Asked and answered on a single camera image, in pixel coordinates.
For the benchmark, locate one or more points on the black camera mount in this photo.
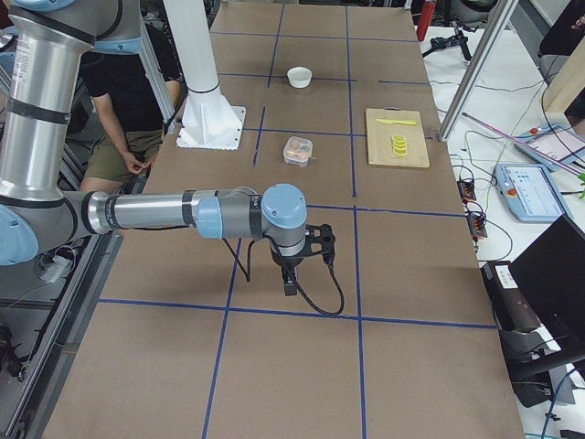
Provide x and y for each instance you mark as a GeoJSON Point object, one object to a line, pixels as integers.
{"type": "Point", "coordinates": [457, 40]}

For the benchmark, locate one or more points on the near teach pendant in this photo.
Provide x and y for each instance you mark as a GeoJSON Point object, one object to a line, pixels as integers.
{"type": "Point", "coordinates": [530, 193]}

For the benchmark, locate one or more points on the seated person black shirt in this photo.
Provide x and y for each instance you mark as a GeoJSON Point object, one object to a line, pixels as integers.
{"type": "Point", "coordinates": [130, 116]}

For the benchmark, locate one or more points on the far teach pendant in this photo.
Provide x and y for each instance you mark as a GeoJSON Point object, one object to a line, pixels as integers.
{"type": "Point", "coordinates": [555, 141]}

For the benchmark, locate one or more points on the aluminium frame post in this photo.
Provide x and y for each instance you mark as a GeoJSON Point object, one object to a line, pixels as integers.
{"type": "Point", "coordinates": [496, 24]}

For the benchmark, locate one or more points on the teach pendant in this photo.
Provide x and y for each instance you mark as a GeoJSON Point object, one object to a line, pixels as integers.
{"type": "Point", "coordinates": [555, 141]}
{"type": "Point", "coordinates": [530, 193]}

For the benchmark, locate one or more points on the white bowl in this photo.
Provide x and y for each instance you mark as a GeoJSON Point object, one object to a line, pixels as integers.
{"type": "Point", "coordinates": [299, 77]}

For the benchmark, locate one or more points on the bamboo cutting board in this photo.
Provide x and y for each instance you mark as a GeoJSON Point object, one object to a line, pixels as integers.
{"type": "Point", "coordinates": [379, 143]}

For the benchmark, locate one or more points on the clear plastic egg box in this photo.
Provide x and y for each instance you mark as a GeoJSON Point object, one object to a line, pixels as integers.
{"type": "Point", "coordinates": [306, 145]}

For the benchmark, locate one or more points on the yellow plastic knife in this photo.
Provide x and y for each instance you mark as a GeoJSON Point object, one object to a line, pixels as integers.
{"type": "Point", "coordinates": [392, 121]}

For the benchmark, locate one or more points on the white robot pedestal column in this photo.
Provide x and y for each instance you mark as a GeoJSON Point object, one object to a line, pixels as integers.
{"type": "Point", "coordinates": [208, 120]}

